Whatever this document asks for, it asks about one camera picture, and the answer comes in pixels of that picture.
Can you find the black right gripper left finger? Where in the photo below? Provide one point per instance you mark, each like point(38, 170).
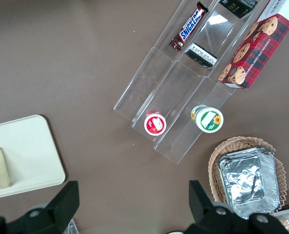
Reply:
point(49, 219)

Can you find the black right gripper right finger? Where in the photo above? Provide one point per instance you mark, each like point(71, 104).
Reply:
point(217, 221)

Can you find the light wicker basket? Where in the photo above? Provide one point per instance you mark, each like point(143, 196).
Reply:
point(213, 165)

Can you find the beige plastic tray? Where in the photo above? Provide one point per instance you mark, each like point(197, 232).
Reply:
point(29, 151)

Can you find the aluminium foil container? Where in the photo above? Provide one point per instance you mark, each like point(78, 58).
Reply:
point(246, 180)

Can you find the white rectangular snack bin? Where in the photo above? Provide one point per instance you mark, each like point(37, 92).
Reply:
point(288, 213)

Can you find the green lid yogurt cup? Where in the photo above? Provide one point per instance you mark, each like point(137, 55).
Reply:
point(208, 119)

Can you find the red lid yogurt cup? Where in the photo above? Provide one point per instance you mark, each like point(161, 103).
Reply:
point(155, 123)

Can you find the clear acrylic stepped stand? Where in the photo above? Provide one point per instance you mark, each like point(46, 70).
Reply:
point(163, 80)

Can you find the small black chocolate box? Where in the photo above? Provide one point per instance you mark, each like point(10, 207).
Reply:
point(239, 7)
point(200, 55)

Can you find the red tartan cookie box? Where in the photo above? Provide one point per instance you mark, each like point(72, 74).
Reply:
point(256, 53)

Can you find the Snickers chocolate bar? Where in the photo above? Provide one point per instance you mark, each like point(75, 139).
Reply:
point(189, 28)

